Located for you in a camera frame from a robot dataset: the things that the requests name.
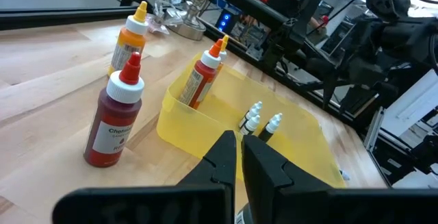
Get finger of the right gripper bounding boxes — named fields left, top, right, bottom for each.
left=322, top=78, right=338, bottom=110
left=339, top=86, right=363, bottom=115

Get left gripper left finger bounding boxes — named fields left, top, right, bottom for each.
left=176, top=130, right=237, bottom=224

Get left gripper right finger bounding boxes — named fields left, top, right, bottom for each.
left=242, top=134, right=335, bottom=224

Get dropper bottles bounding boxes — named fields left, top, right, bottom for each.
left=239, top=115, right=261, bottom=136

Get red-orange squeeze bottle orange tip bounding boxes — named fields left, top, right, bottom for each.
left=178, top=38, right=224, bottom=110

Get orange squeeze bottle yellow tip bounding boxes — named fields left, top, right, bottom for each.
left=107, top=0, right=150, bottom=77

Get yellow translucent plastic bin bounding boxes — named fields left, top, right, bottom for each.
left=156, top=51, right=346, bottom=189

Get dark red squeeze bottle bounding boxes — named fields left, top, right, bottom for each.
left=83, top=51, right=145, bottom=169

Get black box blue lights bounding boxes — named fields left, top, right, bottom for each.
left=215, top=8, right=237, bottom=33

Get silver lamp white shade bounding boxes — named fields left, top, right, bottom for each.
left=167, top=0, right=216, bottom=42

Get crumpled clear plastic wrap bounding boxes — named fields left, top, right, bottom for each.
left=146, top=0, right=182, bottom=36

